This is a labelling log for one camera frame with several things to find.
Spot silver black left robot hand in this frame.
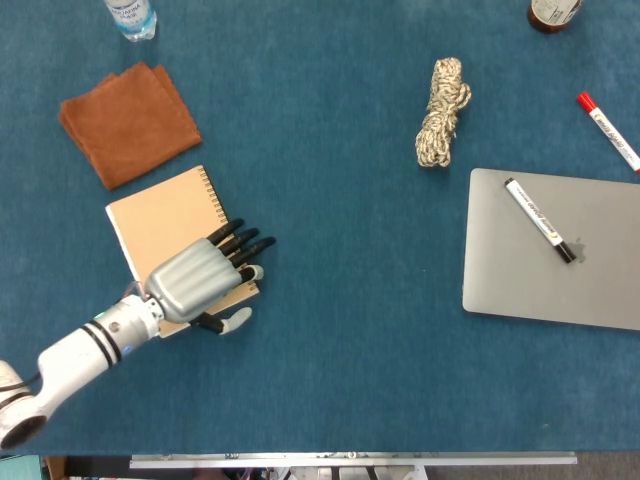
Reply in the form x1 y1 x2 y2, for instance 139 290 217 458
144 217 278 337

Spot kraft cover spiral notebook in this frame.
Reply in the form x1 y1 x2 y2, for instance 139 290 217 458
104 164 261 340

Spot closed grey laptop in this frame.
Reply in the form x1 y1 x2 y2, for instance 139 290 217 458
461 167 640 332

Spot blue felt table cover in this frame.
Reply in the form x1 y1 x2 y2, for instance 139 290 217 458
0 0 640 457

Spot folded brown cloth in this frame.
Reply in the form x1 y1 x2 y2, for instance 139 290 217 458
58 61 204 192

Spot clear plastic water bottle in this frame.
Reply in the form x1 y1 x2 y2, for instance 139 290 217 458
103 0 159 43

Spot teal box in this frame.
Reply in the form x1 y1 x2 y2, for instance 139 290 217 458
0 454 42 480

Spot black cap whiteboard marker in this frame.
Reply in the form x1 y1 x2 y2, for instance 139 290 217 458
503 176 578 265

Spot red cap whiteboard marker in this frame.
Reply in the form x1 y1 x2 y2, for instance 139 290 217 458
577 91 640 176

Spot amber tea drink bottle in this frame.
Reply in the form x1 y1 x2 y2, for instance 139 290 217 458
527 0 585 35

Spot aluminium table edge rail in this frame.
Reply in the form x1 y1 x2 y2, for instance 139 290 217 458
128 451 579 470

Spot beige braided rope bundle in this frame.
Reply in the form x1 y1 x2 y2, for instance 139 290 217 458
414 56 472 169

